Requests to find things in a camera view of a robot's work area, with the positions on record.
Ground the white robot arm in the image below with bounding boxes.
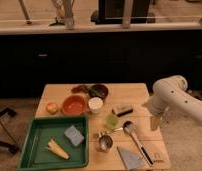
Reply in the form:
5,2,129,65
147,75,202,131

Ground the yellow banana peel toy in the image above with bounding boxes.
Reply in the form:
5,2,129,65
46,139,69,160

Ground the black and white eraser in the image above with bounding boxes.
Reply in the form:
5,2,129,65
112,105,133,117

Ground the white cup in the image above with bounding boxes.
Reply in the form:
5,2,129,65
88,97,103,114

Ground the green plastic tray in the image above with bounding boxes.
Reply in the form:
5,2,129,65
18,116,89,171

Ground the red bowl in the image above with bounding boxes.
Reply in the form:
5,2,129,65
61,95,86,116

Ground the dark brown bowl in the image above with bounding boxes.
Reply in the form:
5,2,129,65
90,84,108,99

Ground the metal measuring cup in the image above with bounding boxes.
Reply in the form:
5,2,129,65
93,132,113,153

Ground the green plastic cup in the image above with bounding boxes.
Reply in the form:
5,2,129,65
106,114,118,130

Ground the dish brush with handle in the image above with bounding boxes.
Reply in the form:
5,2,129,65
123,121,154,166

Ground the blue sponge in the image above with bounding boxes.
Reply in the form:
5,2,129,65
64,125,84,147

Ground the orange round fruit toy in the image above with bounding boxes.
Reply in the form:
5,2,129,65
46,102,58,115

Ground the grey blue cloth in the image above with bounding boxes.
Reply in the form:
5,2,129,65
117,147,143,171

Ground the black stand on floor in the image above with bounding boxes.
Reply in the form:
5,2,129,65
0,107,20,154

